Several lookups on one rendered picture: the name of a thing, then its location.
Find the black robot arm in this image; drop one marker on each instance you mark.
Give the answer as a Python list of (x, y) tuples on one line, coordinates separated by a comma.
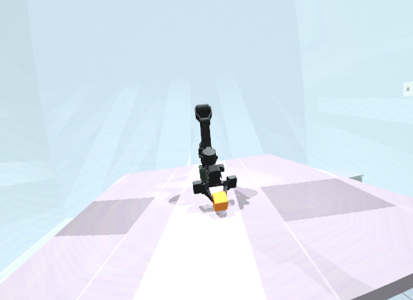
[(203, 113)]

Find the orange block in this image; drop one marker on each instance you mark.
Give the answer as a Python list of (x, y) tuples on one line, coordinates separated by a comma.
[(221, 201)]

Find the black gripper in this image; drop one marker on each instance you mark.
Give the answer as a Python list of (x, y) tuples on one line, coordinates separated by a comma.
[(200, 187)]

